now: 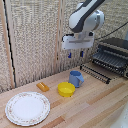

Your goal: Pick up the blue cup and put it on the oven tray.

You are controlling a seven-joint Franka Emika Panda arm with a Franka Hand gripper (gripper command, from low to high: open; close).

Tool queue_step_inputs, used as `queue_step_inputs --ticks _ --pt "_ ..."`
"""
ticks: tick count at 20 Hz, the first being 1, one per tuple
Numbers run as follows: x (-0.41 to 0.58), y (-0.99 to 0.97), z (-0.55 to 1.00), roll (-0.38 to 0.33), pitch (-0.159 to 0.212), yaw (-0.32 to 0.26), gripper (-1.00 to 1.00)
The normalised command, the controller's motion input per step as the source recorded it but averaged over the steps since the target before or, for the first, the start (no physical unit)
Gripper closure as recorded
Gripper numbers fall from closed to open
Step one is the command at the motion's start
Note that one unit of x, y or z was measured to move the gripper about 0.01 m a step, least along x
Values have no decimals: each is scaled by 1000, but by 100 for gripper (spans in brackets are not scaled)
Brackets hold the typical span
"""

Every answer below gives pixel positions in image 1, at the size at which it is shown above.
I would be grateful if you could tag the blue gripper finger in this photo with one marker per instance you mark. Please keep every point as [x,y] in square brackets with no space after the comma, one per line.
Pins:
[81,53]
[69,55]

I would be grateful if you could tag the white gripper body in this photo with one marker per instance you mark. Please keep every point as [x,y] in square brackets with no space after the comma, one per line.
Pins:
[77,40]

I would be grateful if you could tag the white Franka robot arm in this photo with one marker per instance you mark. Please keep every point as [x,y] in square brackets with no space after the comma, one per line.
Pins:
[85,16]

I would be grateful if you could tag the yellow bowl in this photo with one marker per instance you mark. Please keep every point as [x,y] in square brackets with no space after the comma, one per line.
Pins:
[66,89]

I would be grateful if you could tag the white floral rim plate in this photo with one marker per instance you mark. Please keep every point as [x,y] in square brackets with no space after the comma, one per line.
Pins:
[27,108]

